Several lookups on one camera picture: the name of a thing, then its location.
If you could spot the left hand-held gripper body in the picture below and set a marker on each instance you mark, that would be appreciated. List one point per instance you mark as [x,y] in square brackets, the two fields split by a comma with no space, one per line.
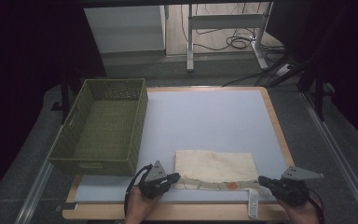
[152,183]

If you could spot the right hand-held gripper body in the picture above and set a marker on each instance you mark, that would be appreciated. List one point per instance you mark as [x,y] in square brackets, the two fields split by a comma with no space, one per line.
[295,186]

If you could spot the cream towel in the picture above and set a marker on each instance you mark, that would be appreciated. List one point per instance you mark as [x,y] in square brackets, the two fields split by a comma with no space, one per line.
[214,168]

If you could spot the green woven basket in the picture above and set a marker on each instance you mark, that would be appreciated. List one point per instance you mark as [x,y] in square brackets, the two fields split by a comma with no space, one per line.
[105,124]

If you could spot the person's left hand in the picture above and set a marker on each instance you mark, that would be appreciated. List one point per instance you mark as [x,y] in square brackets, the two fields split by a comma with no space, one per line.
[140,208]

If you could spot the person's right hand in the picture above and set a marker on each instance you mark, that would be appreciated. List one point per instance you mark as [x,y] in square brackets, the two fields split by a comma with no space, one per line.
[304,213]

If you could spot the white foam mat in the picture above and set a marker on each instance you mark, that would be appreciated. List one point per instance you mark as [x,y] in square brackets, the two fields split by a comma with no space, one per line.
[211,124]

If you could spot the black stand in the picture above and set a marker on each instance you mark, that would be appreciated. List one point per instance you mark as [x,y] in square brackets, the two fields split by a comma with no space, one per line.
[64,99]
[319,96]

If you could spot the white power strip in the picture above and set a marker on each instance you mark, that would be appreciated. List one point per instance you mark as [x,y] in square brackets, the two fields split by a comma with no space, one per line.
[283,70]

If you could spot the white cabinet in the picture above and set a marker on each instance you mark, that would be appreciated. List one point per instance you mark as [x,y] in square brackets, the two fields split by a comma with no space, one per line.
[127,29]

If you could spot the aluminium rail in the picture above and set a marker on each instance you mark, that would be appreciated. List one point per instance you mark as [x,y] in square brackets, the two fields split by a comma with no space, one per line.
[338,155]
[34,189]

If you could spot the black corner bracket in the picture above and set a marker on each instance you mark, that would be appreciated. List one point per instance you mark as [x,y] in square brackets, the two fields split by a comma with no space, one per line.
[70,206]

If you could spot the white desk frame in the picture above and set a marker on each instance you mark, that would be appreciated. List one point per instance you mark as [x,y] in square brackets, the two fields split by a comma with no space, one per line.
[225,21]

